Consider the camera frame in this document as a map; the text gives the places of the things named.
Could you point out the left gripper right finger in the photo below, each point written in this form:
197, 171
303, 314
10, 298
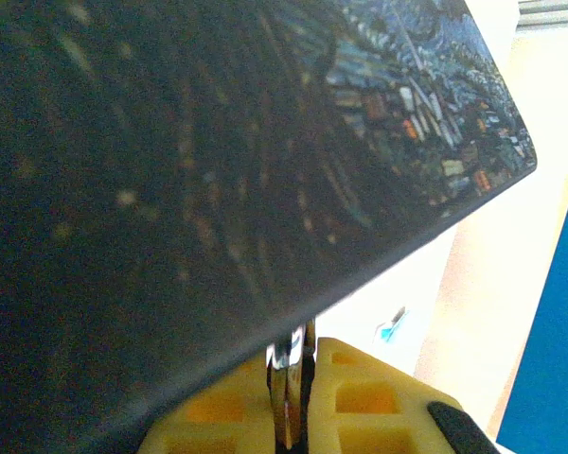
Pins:
369, 406

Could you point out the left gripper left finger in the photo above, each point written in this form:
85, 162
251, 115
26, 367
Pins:
218, 416

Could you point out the aluminium side rail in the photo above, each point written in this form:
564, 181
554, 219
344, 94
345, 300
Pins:
554, 14

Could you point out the starry night tin box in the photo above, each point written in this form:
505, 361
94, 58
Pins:
170, 189

